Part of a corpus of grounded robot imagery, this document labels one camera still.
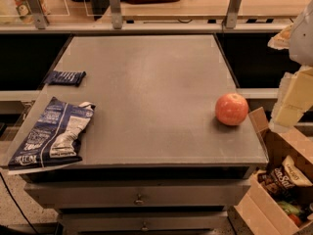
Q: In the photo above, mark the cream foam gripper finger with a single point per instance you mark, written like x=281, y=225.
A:
x=295, y=98

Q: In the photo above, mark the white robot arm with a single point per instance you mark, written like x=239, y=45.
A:
x=297, y=38

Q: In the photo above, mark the right metal bracket post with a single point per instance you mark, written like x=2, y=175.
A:
x=232, y=13

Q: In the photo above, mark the cardboard box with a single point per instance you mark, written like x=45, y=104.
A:
x=279, y=200

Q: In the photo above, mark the blue white chip bag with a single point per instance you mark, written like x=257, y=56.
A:
x=53, y=141

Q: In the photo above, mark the dark snack bag in box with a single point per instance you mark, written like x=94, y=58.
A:
x=280, y=180

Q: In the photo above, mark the dark blue snack bar wrapper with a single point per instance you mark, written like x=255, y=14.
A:
x=65, y=78

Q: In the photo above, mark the upper grey drawer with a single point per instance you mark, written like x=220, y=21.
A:
x=146, y=193

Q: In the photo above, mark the metal bracket post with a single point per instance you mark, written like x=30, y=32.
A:
x=39, y=18
x=117, y=20
x=232, y=13

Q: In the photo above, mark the grey drawer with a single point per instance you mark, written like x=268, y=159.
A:
x=146, y=193
x=143, y=221

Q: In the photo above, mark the lower grey drawer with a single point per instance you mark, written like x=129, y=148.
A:
x=143, y=221

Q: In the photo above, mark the left metal bracket post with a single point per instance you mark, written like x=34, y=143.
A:
x=39, y=18

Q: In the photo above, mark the middle metal bracket post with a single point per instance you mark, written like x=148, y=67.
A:
x=117, y=20

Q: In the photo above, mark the red orange apple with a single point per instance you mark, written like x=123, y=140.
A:
x=231, y=109

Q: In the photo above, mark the green red item in box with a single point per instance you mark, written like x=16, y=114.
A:
x=295, y=213

